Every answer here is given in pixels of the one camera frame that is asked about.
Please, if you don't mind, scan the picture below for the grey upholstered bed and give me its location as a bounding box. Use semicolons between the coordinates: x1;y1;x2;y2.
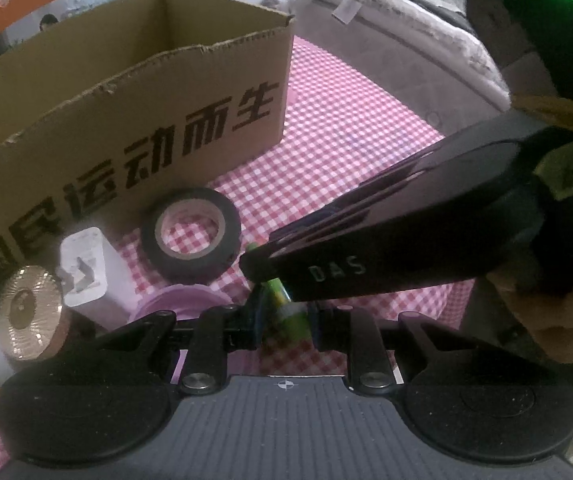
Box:
291;0;512;138

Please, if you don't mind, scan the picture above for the green plastic tube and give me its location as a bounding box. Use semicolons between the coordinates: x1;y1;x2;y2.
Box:
246;242;314;343

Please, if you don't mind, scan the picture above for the pink round container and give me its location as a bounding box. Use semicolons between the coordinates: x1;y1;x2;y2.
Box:
129;282;234;323

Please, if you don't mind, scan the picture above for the black tape roll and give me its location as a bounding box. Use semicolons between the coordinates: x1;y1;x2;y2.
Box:
140;187;242;283

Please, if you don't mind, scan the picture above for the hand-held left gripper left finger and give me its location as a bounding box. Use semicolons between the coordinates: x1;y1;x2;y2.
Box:
86;304;263;396

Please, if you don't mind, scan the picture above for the person's right hand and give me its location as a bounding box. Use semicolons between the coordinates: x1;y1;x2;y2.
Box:
486;240;573;365

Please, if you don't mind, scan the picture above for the printed cardboard box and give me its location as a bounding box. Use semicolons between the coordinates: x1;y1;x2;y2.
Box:
0;0;294;321

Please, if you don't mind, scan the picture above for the white charger plug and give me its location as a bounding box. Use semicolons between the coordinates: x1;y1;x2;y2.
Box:
59;226;140;328

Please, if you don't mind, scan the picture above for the red checkered tablecloth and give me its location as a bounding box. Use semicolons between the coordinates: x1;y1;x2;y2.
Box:
0;37;474;480

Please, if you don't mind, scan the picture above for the gold ribbed round lid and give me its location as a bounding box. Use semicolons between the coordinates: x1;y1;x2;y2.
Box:
0;265;97;363

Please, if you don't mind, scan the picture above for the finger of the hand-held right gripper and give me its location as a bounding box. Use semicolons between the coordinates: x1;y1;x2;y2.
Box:
266;140;449;246

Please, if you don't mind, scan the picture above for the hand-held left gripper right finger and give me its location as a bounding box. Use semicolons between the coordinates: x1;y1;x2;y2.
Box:
311;307;472;395

